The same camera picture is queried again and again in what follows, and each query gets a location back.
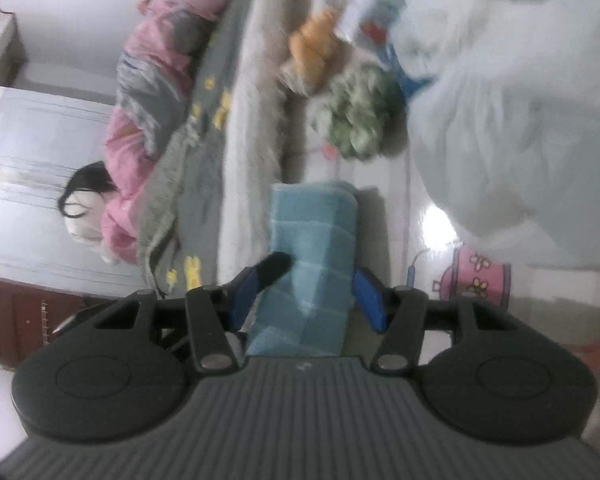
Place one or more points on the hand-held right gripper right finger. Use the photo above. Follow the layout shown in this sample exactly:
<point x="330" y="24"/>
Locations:
<point x="370" y="300"/>

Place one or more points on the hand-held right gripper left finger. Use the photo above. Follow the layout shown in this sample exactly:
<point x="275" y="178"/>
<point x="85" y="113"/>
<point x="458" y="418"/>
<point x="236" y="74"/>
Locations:
<point x="242" y="292"/>

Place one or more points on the blue checked towel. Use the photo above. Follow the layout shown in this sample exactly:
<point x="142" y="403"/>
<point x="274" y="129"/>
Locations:
<point x="310" y="240"/>

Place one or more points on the grey star-print bed sheet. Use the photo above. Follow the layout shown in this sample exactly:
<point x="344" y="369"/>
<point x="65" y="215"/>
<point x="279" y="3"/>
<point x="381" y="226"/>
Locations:
<point x="205" y="185"/>

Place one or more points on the white fuzzy blanket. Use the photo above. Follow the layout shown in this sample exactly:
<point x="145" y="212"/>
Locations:
<point x="250" y="135"/>

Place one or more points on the black-haired doll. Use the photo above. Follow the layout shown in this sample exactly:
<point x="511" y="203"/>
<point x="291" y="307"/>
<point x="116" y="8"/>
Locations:
<point x="85" y="200"/>

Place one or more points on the green plush toy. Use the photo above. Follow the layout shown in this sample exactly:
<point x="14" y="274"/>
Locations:
<point x="360" y="105"/>

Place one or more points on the pink patterned quilt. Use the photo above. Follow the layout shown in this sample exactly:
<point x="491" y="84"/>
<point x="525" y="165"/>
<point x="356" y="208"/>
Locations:
<point x="150" y="85"/>

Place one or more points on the blue plastic item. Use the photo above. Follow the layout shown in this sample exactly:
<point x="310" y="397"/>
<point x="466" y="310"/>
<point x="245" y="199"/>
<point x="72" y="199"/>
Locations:
<point x="402" y="75"/>

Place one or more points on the brown wooden door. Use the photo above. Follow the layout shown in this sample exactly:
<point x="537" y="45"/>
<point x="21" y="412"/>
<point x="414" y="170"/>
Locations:
<point x="15" y="320"/>

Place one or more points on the large white plastic bag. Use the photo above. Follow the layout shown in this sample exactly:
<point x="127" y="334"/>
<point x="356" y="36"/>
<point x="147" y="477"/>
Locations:
<point x="505" y="110"/>

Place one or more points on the white wardrobe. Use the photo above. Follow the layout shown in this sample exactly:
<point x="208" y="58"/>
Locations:
<point x="25" y="160"/>

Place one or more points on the orange plush toy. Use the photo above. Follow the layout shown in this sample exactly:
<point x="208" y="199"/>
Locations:
<point x="312" y="42"/>

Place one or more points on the white blue printed packet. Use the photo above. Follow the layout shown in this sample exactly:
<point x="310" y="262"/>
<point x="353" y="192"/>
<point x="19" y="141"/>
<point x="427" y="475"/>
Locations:
<point x="372" y="5"/>

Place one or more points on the white cabinet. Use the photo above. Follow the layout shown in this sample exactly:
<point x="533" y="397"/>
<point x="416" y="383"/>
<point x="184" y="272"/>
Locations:
<point x="2" y="50"/>

